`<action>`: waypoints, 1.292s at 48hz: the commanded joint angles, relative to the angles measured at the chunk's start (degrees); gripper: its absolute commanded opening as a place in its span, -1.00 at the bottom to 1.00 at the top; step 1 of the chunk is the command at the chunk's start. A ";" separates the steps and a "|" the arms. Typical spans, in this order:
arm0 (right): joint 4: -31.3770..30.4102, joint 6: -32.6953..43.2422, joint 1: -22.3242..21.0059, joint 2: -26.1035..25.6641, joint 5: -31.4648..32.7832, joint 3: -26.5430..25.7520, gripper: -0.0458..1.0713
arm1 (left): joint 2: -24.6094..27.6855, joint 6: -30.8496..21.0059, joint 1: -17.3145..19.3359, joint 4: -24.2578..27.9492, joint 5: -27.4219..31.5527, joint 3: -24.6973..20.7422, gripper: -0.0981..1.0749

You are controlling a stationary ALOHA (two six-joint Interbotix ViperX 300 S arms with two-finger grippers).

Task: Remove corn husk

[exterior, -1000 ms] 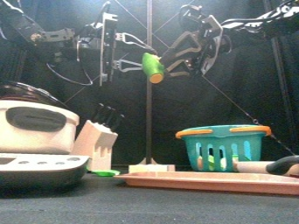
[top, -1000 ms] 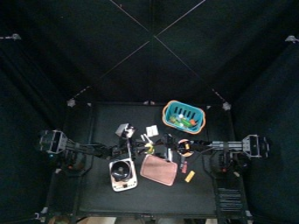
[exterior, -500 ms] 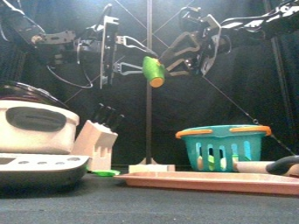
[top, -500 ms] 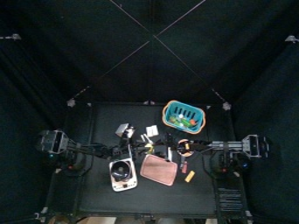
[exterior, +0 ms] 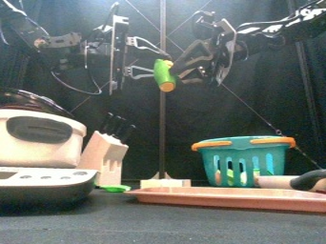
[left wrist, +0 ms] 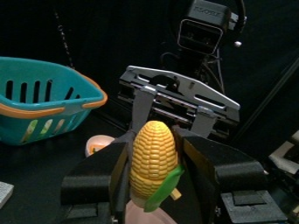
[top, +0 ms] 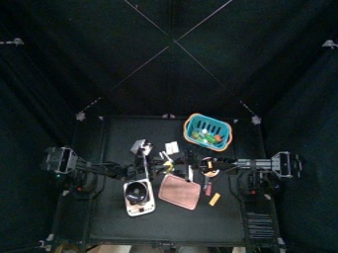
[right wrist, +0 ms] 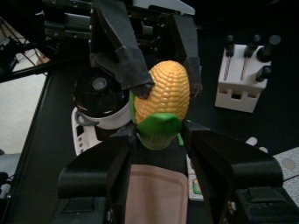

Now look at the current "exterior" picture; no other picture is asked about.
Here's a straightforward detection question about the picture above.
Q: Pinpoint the toy corn with green husk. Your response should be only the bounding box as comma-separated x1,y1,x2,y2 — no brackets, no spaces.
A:
153,58,178,93

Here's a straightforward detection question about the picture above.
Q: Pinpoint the black pot lid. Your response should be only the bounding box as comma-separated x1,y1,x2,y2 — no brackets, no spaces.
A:
0,88,76,119

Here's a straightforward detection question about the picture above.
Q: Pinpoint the white toy knife block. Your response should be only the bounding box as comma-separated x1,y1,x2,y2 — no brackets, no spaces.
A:
76,131,130,187

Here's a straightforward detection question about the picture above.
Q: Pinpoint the green toy food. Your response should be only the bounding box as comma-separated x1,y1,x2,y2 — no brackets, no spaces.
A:
225,168,237,187

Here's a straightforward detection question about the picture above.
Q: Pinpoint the small white box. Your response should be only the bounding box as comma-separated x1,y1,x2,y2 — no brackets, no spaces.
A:
139,178,193,189

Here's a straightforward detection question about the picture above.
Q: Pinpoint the flat green toy piece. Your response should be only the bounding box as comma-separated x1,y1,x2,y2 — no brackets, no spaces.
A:
95,184,133,193

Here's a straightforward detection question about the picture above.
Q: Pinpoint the pink plastic tray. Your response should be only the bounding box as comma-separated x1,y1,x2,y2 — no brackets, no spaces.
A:
125,186,326,214

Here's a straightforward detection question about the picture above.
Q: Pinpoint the white toy cooker base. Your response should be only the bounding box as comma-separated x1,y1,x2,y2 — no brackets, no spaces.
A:
0,166,99,205

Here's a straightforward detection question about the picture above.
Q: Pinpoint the black handled toy knife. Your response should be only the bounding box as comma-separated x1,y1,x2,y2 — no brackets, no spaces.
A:
108,115,127,141
99,112,118,136
119,123,138,146

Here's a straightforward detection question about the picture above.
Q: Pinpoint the metal frame pole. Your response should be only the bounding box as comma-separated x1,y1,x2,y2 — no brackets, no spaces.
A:
151,0,174,181

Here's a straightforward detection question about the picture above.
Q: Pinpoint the teal basket with orange handles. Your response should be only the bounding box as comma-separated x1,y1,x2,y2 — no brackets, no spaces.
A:
190,135,297,189

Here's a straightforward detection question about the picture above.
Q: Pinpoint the white pot with grey handle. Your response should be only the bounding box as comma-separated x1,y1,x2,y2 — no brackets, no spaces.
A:
0,109,88,170

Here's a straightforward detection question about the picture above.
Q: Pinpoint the white toy pan black handle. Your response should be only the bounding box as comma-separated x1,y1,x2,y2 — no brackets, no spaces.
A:
255,169,326,193

